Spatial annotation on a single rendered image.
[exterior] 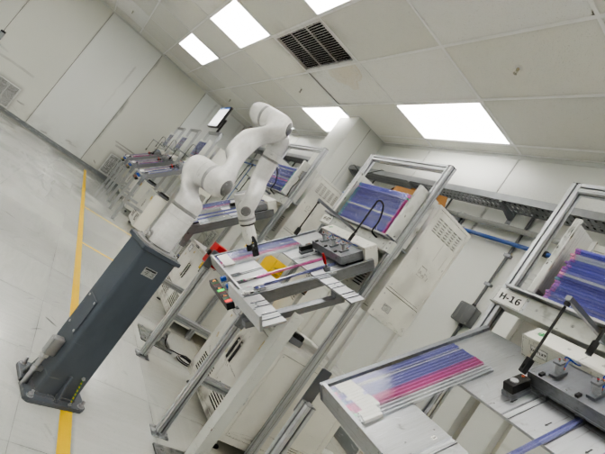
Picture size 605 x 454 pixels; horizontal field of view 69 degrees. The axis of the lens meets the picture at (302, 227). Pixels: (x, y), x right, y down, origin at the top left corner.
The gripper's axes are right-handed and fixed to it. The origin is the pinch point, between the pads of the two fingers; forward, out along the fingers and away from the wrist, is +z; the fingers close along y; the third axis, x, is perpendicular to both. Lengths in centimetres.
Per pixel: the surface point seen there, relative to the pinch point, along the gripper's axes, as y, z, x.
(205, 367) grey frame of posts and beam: 25, 38, -39
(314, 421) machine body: 21, 97, 11
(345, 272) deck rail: 20.9, 17.1, 40.2
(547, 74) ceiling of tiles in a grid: -8, -60, 225
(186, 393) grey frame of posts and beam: 25, 47, -49
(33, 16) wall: -860, -272, -106
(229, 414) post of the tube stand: 48, 49, -36
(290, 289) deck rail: 20.9, 16.5, 9.2
